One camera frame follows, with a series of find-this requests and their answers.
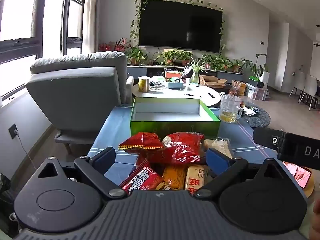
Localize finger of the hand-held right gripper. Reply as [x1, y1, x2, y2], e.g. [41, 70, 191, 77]
[252, 127, 284, 153]

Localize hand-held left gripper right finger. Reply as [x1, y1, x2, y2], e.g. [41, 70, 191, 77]
[195, 148, 292, 200]

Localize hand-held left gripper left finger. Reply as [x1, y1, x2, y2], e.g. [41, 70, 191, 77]
[32, 147, 127, 200]

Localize clear bread packet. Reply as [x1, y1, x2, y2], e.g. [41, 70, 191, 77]
[203, 138, 235, 159]

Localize pale yellow packet red print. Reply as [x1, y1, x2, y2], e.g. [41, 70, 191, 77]
[184, 165, 208, 191]

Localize shiny red snack bag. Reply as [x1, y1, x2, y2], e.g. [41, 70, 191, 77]
[147, 131, 205, 165]

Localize red packet white characters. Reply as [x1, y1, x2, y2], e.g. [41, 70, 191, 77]
[119, 159, 165, 196]

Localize orange bread packet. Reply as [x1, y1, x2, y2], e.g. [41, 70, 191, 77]
[162, 163, 188, 190]

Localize green cardboard box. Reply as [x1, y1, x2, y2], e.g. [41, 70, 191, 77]
[130, 97, 221, 140]

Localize dark marble round table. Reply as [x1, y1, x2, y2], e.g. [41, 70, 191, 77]
[209, 99, 272, 128]

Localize smartphone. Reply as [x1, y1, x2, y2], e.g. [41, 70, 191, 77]
[282, 162, 313, 189]

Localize blue striped tablecloth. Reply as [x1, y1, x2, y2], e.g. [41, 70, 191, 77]
[87, 105, 308, 200]

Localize round wooden board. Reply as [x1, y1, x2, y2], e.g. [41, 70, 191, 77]
[303, 179, 316, 198]

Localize glass mug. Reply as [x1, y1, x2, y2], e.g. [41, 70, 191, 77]
[219, 94, 243, 123]

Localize clear plastic storage box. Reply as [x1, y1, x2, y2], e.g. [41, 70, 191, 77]
[246, 82, 268, 100]

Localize plastic bag of fruit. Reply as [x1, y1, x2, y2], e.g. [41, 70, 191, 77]
[230, 80, 247, 97]

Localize peace lily in white pot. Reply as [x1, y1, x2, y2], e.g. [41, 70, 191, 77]
[242, 53, 270, 83]

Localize white dining chair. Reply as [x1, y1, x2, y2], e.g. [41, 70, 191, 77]
[288, 70, 307, 99]
[299, 74, 320, 111]

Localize grey armchair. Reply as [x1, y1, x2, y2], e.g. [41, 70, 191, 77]
[25, 51, 135, 154]

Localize open cardboard box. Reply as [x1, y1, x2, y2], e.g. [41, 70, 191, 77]
[199, 74, 227, 88]

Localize potted pothos plant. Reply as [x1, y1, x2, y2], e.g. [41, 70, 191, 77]
[199, 53, 233, 71]
[159, 48, 180, 66]
[232, 58, 245, 73]
[126, 46, 148, 66]
[178, 50, 193, 67]

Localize white round table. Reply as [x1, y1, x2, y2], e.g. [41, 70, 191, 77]
[132, 81, 222, 107]

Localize yellow can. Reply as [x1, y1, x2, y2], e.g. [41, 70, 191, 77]
[138, 76, 150, 92]

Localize blue plastic tray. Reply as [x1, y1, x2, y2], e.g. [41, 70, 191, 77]
[167, 79, 185, 89]

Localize spider plant in glass vase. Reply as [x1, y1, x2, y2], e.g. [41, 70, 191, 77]
[185, 59, 208, 84]

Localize clear glass dish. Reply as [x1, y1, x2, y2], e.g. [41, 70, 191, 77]
[149, 76, 167, 90]

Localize grey television cabinet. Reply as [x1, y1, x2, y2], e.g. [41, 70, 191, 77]
[126, 64, 244, 81]

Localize red berry decoration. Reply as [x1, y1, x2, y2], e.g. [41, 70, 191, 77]
[98, 37, 128, 52]

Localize black television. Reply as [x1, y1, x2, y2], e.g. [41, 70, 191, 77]
[138, 0, 223, 54]

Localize beige curtain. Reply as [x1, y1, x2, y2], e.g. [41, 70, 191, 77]
[81, 0, 104, 54]

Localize ivy vine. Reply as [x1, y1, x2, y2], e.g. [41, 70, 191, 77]
[129, 0, 226, 53]

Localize black framed window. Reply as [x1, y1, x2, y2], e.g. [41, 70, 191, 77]
[0, 0, 88, 100]

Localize white charging cable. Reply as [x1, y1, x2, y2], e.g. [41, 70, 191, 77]
[15, 129, 38, 172]

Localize black wall socket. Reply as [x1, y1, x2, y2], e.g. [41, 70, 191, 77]
[8, 123, 19, 140]

